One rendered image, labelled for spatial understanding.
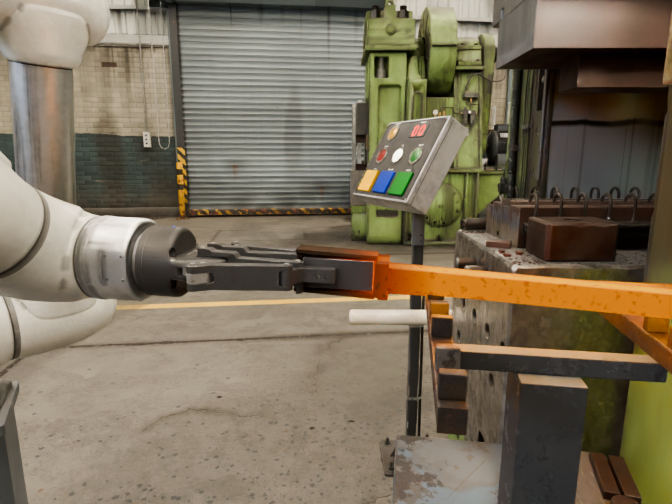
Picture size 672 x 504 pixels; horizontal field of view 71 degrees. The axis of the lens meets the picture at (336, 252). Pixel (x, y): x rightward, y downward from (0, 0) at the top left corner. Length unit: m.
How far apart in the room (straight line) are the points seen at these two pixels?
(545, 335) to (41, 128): 0.96
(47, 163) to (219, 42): 8.17
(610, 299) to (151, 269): 0.44
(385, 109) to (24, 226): 5.59
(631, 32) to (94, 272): 0.92
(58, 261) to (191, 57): 8.68
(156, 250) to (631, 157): 1.11
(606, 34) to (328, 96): 8.12
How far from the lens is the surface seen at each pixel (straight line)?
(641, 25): 1.04
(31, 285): 0.54
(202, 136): 8.97
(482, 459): 0.75
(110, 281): 0.52
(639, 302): 0.51
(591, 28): 1.00
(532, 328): 0.84
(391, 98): 5.97
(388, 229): 5.93
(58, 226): 0.53
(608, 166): 1.30
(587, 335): 0.88
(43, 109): 1.03
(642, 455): 0.93
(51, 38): 1.00
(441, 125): 1.42
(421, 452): 0.75
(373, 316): 1.38
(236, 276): 0.45
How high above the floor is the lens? 1.08
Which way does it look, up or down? 11 degrees down
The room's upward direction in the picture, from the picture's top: straight up
